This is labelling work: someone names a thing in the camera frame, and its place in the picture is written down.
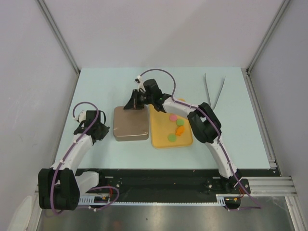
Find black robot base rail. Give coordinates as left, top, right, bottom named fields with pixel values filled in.
left=90, top=168, right=241, bottom=203

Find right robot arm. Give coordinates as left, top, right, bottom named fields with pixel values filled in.
left=124, top=77, right=242, bottom=193

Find green cookie upper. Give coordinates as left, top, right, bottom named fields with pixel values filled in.
left=176, top=119, right=185, bottom=127

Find orange fish shaped cookie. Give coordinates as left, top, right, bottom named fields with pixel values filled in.
left=175, top=126, right=185, bottom=136

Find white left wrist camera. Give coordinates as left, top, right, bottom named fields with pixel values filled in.
left=73, top=110, right=86, bottom=123

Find metal tongs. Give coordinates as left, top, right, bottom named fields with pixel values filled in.
left=204, top=73, right=226, bottom=110

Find rose gold tin lid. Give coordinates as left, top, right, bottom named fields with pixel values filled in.
left=113, top=106, right=150, bottom=141

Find green cookie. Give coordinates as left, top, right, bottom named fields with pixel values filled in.
left=167, top=133, right=177, bottom=142
left=176, top=119, right=185, bottom=127

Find green cookie front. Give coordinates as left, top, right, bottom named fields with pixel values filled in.
left=167, top=133, right=177, bottom=142

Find white cable duct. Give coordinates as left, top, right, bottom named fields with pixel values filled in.
left=79, top=194, right=241, bottom=206

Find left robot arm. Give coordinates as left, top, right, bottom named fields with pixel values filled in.
left=38, top=110, right=110, bottom=211

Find yellow plastic tray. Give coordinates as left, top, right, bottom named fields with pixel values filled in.
left=149, top=105, right=193, bottom=149

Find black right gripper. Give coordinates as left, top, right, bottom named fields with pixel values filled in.
left=125, top=89, right=154, bottom=110

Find pink sandwich cookie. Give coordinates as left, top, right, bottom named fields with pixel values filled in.
left=169, top=114, right=178, bottom=122

